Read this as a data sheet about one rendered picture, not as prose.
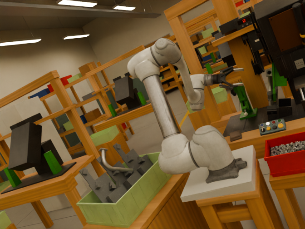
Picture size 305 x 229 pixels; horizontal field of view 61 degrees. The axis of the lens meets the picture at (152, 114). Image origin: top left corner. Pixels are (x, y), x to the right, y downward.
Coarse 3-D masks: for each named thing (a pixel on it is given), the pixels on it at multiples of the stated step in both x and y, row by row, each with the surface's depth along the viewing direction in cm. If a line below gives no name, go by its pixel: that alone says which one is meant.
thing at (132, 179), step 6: (102, 162) 187; (120, 162) 197; (108, 174) 186; (120, 174) 191; (132, 174) 190; (138, 174) 193; (114, 180) 185; (120, 180) 188; (126, 180) 184; (132, 180) 187; (126, 186) 187
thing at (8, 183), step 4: (0, 156) 662; (0, 160) 659; (4, 164) 663; (0, 168) 648; (4, 168) 656; (0, 176) 689; (0, 180) 686; (8, 180) 665; (0, 184) 680; (4, 184) 652; (8, 184) 661; (0, 188) 640; (4, 188) 649
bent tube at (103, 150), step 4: (100, 148) 188; (104, 148) 189; (104, 152) 188; (104, 156) 186; (104, 160) 184; (104, 164) 183; (108, 164) 184; (108, 168) 183; (112, 168) 184; (116, 168) 185; (120, 168) 188; (124, 168) 190; (128, 168) 192; (132, 168) 195
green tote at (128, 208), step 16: (144, 176) 171; (160, 176) 183; (128, 192) 158; (144, 192) 168; (80, 208) 176; (96, 208) 163; (112, 208) 153; (128, 208) 156; (144, 208) 165; (96, 224) 173; (112, 224) 161; (128, 224) 154
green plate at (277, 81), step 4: (272, 64) 167; (272, 68) 168; (272, 72) 168; (276, 72) 169; (272, 76) 169; (276, 76) 170; (280, 76) 169; (276, 80) 170; (280, 80) 169; (284, 80) 169; (276, 84) 171; (280, 84) 170; (284, 84) 169
